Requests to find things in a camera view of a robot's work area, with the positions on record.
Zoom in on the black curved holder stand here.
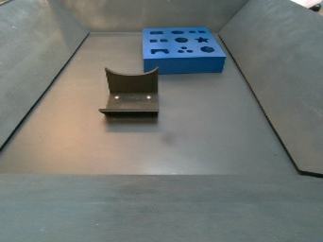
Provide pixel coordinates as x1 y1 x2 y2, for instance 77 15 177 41
101 68 159 115

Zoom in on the blue shape sorter block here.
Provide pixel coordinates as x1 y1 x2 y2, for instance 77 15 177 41
143 26 226 74

